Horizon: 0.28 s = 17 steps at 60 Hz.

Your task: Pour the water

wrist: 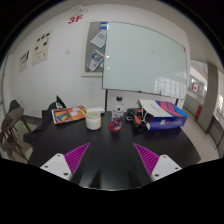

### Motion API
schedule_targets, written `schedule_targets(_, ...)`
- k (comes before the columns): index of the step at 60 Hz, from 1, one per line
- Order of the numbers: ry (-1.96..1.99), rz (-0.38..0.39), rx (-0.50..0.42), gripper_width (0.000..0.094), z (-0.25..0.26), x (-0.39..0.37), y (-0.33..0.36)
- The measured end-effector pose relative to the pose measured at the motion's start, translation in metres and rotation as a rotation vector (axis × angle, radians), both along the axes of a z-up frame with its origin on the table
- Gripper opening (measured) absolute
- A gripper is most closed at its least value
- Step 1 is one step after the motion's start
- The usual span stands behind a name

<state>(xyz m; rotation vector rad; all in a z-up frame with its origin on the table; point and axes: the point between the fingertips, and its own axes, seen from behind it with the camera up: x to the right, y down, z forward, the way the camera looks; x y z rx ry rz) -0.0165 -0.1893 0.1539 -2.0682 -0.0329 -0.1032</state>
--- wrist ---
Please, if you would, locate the dark wooden chair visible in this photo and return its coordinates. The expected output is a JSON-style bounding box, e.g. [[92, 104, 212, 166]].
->
[[0, 99, 33, 163]]

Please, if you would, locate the large whiteboard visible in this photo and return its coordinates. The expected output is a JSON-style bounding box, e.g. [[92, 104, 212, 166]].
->
[[101, 21, 188, 100]]

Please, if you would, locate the blue and white cardboard box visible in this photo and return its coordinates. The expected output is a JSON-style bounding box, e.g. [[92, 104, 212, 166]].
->
[[137, 98, 189, 131]]

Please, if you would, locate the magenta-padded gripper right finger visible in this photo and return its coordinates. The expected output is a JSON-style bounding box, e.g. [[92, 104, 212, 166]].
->
[[132, 143, 184, 183]]

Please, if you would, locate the black and red tool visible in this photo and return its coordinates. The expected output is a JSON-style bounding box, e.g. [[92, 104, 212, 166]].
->
[[124, 107, 148, 132]]

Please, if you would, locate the grey notice board with papers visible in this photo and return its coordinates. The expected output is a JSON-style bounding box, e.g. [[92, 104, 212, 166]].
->
[[81, 20, 109, 78]]

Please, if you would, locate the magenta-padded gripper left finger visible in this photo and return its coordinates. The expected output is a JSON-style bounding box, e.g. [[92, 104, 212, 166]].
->
[[39, 142, 92, 183]]

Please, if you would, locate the flat round red coaster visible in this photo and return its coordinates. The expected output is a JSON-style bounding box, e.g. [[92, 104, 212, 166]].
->
[[107, 121, 124, 133]]

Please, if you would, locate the large white wall poster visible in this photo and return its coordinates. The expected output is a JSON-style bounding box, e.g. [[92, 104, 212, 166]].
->
[[31, 29, 54, 66]]

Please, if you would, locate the white cup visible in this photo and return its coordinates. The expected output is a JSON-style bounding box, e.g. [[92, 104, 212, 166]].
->
[[85, 110, 102, 131]]

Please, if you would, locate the red fire extinguisher box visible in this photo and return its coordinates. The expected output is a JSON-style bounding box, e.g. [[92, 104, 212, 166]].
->
[[194, 104, 203, 120]]

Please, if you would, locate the colourful printed booklet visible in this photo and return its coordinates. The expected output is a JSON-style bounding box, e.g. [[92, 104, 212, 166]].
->
[[51, 105, 89, 125]]

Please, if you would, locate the black bag with white print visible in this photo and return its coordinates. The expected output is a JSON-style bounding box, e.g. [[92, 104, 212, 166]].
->
[[43, 95, 68, 126]]

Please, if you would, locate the small white wall poster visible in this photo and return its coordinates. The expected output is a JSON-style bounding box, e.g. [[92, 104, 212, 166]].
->
[[18, 49, 30, 73]]

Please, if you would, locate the clear plastic drink bottle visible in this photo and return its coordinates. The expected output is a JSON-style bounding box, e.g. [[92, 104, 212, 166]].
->
[[110, 96, 125, 132]]

